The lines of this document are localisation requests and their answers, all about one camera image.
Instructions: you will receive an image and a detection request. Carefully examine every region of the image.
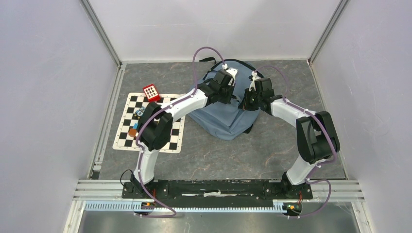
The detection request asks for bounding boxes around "blue student backpack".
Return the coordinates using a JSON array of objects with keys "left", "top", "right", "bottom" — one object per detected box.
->
[{"left": 187, "top": 59, "right": 259, "bottom": 140}]

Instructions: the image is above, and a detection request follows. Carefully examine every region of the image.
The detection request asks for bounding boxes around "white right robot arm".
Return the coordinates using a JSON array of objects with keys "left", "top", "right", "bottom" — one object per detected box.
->
[{"left": 239, "top": 76, "right": 340, "bottom": 198}]

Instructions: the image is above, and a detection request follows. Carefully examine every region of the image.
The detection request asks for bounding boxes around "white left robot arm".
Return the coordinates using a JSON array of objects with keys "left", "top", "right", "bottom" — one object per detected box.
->
[{"left": 134, "top": 68, "right": 238, "bottom": 198}]

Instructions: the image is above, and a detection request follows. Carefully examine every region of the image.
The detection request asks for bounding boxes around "red white toy block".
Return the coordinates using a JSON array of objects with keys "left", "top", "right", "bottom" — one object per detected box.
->
[{"left": 142, "top": 83, "right": 161, "bottom": 102}]

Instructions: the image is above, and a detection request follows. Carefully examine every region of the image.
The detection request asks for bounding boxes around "blue owl toy figure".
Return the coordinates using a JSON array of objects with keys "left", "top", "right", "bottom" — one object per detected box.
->
[{"left": 134, "top": 107, "right": 145, "bottom": 119}]

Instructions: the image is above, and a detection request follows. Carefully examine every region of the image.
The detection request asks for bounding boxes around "black white chessboard mat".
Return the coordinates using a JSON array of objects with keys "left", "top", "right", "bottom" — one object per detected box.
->
[{"left": 112, "top": 93, "right": 185, "bottom": 153}]

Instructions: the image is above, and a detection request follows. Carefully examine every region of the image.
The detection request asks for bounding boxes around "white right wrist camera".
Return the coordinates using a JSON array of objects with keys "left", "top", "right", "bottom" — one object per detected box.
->
[{"left": 249, "top": 71, "right": 260, "bottom": 91}]

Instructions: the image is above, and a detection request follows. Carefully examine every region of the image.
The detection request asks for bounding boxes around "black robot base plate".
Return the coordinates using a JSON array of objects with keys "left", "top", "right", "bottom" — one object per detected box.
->
[{"left": 122, "top": 180, "right": 313, "bottom": 208}]

